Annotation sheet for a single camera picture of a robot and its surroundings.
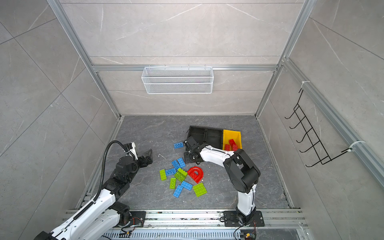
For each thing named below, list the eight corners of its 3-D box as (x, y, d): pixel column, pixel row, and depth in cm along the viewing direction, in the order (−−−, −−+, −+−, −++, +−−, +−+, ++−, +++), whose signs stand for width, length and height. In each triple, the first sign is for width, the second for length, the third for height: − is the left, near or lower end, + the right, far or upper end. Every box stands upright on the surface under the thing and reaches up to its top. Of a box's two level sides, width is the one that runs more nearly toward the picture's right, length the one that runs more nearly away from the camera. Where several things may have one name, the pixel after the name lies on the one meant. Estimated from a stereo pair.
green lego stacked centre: (174, 176, 89) (173, 175, 87) (180, 169, 92) (179, 167, 90) (182, 182, 87) (181, 181, 85) (187, 174, 90) (187, 173, 88)
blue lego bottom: (173, 195, 83) (173, 194, 81) (178, 185, 86) (178, 184, 85) (178, 198, 82) (178, 197, 80) (183, 187, 86) (183, 186, 84)
